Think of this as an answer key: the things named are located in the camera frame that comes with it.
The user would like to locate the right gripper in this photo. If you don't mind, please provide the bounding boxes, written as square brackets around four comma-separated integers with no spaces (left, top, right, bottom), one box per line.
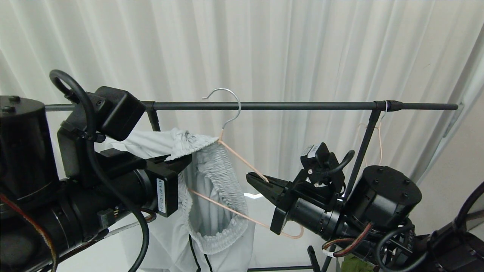
[270,181,347,239]

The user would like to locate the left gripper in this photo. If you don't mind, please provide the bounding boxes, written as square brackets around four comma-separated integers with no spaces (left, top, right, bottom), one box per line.
[67,168,179,236]

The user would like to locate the pale grey shorts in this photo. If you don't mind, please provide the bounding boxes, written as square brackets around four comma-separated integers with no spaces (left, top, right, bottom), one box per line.
[100,128,258,272]

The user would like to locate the pink clothes hanger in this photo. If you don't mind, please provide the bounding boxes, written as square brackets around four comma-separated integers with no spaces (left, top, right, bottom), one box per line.
[357,111,383,167]
[187,88,304,239]

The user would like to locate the black clothes rack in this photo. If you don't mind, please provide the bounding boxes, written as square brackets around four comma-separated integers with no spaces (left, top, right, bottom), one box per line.
[45,100,459,272]

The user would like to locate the green garment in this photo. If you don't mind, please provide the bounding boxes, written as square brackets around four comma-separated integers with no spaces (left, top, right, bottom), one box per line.
[340,255,375,272]

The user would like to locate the white curtain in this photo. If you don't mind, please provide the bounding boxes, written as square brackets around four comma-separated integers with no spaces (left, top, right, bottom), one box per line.
[0,0,484,242]

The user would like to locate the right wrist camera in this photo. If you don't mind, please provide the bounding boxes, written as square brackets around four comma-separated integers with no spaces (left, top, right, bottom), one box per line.
[290,142,346,199]

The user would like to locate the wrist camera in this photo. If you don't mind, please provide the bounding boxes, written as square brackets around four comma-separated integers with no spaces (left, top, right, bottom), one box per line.
[57,86,148,178]
[290,142,346,199]

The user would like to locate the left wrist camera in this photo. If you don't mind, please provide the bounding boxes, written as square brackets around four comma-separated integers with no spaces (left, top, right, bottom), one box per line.
[57,86,148,178]

